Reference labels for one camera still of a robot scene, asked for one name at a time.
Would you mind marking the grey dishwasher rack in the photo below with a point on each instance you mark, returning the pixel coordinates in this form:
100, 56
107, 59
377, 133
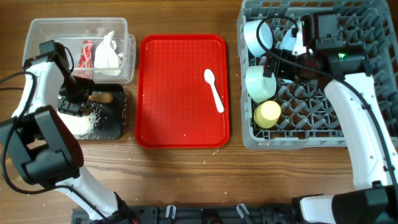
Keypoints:
308, 118

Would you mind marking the white plastic spoon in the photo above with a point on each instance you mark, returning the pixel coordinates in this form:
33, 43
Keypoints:
210, 79

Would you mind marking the carrot piece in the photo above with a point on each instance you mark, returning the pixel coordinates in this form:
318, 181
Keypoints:
101, 97

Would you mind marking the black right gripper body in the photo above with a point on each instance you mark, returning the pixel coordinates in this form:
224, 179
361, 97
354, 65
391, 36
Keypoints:
283, 71

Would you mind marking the clear plastic bin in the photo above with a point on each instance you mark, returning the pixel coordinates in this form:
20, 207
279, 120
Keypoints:
82, 36

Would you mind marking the red candy wrapper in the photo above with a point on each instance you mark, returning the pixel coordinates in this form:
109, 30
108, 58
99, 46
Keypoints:
86, 60

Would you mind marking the light blue bowl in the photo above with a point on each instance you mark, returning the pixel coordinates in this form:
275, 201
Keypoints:
250, 36

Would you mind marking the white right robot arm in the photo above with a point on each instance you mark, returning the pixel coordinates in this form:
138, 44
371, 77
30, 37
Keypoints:
345, 75

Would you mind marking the black mounting rail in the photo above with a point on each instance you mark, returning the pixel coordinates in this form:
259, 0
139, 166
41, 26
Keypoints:
274, 213

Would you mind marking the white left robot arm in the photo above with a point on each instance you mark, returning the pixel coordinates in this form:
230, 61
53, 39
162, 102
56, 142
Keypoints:
39, 153

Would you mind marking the yellow plastic cup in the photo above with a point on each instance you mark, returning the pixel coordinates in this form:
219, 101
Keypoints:
267, 114

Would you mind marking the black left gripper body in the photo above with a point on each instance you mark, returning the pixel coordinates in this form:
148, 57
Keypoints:
74, 91

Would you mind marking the brown food scrap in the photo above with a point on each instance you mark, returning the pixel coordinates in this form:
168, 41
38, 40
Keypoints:
86, 111

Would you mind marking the white napkin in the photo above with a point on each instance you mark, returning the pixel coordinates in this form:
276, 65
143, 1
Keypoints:
108, 56

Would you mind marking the light blue plate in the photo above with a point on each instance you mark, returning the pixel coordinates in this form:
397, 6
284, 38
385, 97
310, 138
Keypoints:
294, 45

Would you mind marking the green bowl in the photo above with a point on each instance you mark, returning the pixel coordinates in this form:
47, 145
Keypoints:
260, 83

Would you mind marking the red serving tray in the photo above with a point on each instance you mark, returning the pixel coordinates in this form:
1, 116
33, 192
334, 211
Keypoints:
175, 105

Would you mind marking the white rice pile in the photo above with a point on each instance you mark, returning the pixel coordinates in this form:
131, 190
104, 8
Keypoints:
80, 127

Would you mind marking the black plastic tray bin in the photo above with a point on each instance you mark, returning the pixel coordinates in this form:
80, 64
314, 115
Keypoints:
109, 115

